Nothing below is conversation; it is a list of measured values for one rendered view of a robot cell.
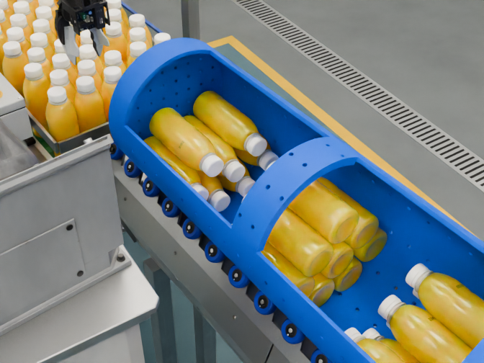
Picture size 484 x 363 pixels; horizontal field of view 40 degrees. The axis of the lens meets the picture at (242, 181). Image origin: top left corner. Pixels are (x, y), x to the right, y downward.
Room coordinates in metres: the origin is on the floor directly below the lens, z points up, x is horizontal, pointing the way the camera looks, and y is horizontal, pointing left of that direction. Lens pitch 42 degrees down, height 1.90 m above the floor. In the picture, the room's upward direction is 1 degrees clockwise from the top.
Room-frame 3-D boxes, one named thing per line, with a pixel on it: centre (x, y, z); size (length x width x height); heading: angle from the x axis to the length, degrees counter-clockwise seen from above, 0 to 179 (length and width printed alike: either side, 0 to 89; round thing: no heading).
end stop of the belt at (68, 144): (1.26, 0.25, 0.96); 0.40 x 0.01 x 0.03; 128
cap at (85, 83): (1.23, 0.35, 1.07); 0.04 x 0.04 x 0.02
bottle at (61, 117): (1.19, 0.40, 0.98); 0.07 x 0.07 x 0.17
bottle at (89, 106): (1.23, 0.35, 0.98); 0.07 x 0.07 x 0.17
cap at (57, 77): (1.26, 0.41, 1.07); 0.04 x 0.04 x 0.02
